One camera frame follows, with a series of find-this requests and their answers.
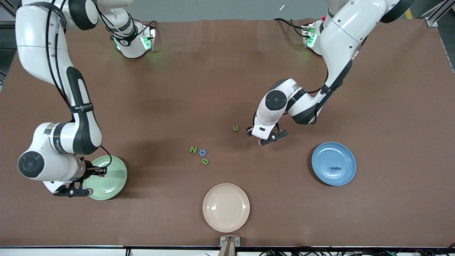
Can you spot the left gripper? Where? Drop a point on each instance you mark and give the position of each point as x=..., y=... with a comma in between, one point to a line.
x=249, y=130

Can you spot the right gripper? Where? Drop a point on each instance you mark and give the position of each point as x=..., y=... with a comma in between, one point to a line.
x=91, y=171

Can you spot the green uppercase letter B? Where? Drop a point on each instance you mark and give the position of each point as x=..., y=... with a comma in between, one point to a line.
x=205, y=161

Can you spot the blue uppercase letter G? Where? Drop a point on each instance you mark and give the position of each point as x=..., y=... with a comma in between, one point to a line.
x=202, y=152

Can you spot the green uppercase letter N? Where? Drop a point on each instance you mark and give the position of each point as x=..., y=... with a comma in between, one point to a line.
x=193, y=149

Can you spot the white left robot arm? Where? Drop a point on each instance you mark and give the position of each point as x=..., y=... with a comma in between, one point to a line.
x=341, y=35

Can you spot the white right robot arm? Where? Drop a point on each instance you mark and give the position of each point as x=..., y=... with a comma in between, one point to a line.
x=35, y=46

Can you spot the green plate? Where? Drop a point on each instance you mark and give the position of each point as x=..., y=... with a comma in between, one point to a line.
x=110, y=185

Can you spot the blue plate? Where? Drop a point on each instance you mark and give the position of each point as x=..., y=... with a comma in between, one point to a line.
x=341, y=153

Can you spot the cream plate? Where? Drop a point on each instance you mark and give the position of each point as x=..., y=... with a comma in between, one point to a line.
x=226, y=208

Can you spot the brown table mat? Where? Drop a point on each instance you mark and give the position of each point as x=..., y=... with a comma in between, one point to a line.
x=213, y=71

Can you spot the white table edge rail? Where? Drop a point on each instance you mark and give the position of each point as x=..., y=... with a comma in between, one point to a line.
x=71, y=251

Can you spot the aluminium camera stand bracket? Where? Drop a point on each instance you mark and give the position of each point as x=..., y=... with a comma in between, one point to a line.
x=229, y=245

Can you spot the aluminium frame profile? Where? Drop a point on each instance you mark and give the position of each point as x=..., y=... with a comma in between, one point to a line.
x=435, y=14
x=7, y=14

